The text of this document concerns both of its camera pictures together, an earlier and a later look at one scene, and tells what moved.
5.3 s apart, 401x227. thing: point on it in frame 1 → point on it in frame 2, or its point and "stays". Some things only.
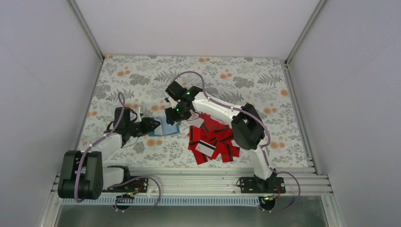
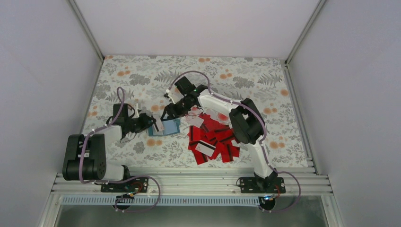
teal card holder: [164, 128] stays
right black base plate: [254, 185] stays
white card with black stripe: [205, 148] → [158, 127]
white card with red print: [195, 120] stays
